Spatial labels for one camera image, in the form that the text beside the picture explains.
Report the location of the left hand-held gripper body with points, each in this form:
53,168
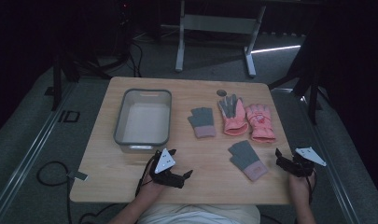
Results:
165,161

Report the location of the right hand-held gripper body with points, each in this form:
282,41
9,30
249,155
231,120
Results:
301,166

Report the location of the grey glove with pink cuff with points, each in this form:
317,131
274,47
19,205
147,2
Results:
202,121
246,158

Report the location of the pink glove with cartoon print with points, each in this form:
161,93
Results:
259,124

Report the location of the grey plastic bin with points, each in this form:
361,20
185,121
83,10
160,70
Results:
144,124

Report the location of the pink glove with grey palm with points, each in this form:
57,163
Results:
234,119

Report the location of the person's right hand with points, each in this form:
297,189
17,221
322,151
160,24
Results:
300,188

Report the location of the person's left hand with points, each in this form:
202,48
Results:
152,188

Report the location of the person's white clothing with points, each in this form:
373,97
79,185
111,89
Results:
199,214

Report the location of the round table grommet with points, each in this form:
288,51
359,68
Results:
221,92

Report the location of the metal table clamp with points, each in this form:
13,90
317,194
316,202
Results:
77,176

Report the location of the white light strip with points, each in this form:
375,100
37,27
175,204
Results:
275,49

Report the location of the black tripod stand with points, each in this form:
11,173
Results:
57,84

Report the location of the metal floor rail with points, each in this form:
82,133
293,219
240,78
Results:
28,161
333,174

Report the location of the white metal desk frame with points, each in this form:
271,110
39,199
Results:
219,24

